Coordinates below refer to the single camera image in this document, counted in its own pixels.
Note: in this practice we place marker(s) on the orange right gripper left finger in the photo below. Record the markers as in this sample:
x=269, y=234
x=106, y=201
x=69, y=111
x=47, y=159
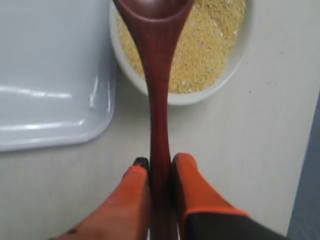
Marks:
x=124, y=215

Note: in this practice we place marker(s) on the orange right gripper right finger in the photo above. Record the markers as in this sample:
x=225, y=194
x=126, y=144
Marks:
x=203, y=214

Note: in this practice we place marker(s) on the dark brown wooden spoon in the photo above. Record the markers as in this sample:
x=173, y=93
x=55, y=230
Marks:
x=155, y=26

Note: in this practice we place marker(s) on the yellow grainy powder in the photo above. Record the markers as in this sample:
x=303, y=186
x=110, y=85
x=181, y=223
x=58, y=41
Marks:
x=205, y=44

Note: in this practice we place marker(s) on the white ceramic bowl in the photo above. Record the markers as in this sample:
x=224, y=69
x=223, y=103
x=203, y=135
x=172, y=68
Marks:
x=233, y=61

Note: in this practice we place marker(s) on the white rectangular plastic tray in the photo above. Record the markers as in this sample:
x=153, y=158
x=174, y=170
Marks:
x=57, y=72

